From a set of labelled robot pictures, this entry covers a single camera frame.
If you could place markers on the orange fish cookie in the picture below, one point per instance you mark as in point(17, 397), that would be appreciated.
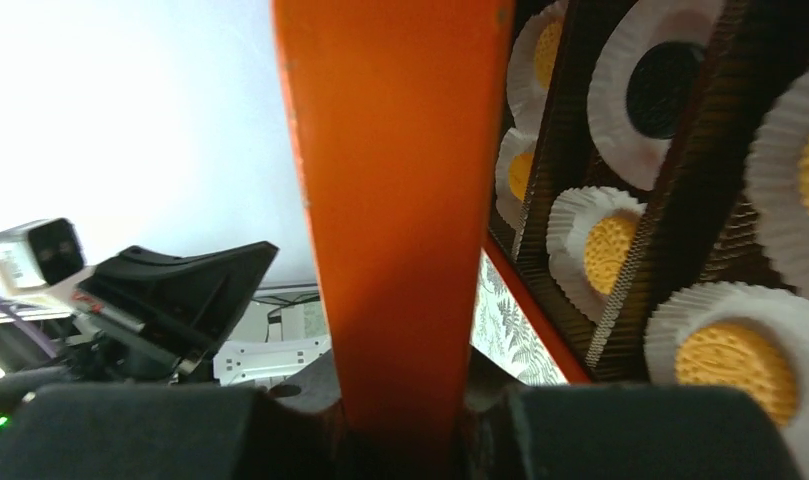
point(545, 52)
point(606, 249)

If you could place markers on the orange cookie tin box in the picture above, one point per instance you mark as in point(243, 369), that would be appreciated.
point(653, 195)

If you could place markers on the orange tin lid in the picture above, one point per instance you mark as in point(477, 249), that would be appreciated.
point(394, 108)

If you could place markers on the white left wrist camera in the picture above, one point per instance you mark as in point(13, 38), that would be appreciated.
point(38, 255)

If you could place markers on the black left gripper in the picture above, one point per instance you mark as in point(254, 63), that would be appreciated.
point(194, 431)

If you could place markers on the floral table mat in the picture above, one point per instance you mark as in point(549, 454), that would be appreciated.
point(503, 333)

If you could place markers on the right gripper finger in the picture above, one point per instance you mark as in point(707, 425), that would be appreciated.
point(616, 431)

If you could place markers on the black round cookie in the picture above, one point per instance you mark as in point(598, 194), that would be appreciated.
point(660, 86)

